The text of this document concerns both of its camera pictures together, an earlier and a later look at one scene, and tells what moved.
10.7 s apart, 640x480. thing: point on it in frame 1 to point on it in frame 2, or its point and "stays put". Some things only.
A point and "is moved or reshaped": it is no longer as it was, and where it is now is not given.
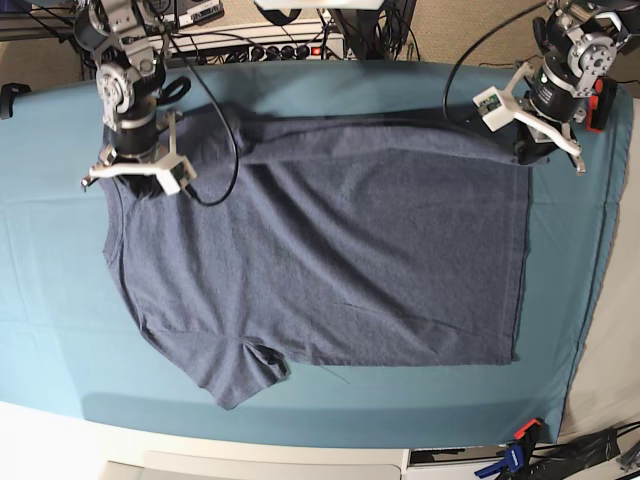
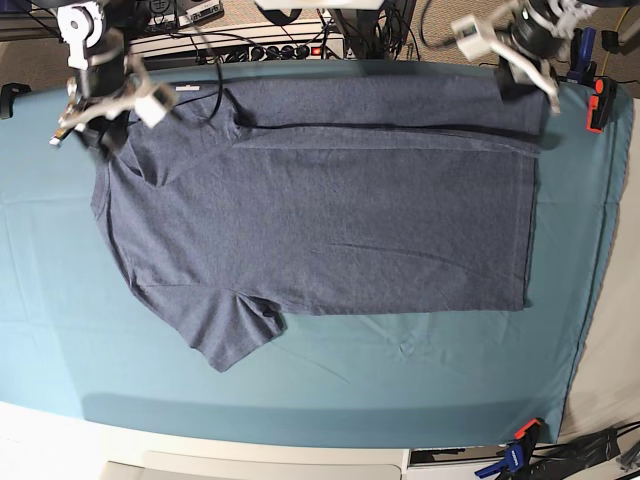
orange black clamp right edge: (601, 103) stays put
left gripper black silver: (141, 147) to (99, 100)
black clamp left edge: (7, 95) stays put
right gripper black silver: (548, 103) to (535, 41)
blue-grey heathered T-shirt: (326, 239) is moved or reshaped
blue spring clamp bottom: (513, 461) stays put
